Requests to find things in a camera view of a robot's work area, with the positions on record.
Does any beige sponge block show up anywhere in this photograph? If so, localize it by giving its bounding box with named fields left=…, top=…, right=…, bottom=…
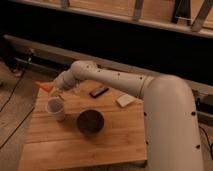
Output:
left=116, top=94, right=135, bottom=107

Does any dark chocolate bar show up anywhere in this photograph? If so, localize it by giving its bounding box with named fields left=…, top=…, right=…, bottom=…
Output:
left=89, top=85, right=109, bottom=98

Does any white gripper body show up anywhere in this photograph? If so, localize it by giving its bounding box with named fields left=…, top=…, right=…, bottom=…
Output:
left=54, top=71, right=78, bottom=91

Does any orange pepper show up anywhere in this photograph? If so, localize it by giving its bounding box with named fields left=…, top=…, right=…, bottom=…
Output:
left=36, top=81, right=54, bottom=94

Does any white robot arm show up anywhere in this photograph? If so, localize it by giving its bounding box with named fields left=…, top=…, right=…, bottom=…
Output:
left=54, top=60, right=204, bottom=171

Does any black floor cable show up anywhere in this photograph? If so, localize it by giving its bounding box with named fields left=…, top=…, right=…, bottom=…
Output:
left=0, top=49, right=36, bottom=149

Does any small clear bottle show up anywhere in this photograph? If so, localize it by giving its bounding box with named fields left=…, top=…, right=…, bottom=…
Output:
left=72, top=83, right=80, bottom=94

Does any person's red shoe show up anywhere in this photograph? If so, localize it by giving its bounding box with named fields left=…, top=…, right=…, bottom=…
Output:
left=10, top=67, right=23, bottom=77

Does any white ceramic cup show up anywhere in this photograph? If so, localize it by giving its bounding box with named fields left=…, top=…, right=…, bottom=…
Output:
left=46, top=98, right=65, bottom=122

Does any dark purple bowl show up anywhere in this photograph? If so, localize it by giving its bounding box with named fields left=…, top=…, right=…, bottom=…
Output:
left=77, top=110, right=104, bottom=135

